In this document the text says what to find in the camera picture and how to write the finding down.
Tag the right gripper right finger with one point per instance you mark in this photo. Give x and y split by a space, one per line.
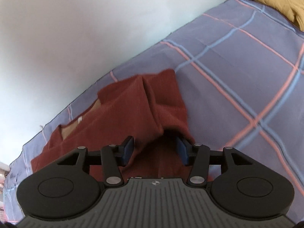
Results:
197 157

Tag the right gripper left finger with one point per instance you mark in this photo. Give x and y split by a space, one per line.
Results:
113 157

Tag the maroon knit sweater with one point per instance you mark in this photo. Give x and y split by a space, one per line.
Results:
142 106

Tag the blue plaid bed sheet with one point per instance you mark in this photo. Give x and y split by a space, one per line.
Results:
240 72

